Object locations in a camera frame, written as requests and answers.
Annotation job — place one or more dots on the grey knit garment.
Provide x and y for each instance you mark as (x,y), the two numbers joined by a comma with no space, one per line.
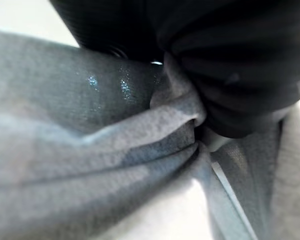
(77,150)

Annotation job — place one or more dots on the left robot hand black cloth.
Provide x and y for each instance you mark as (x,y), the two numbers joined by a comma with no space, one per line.
(215,50)

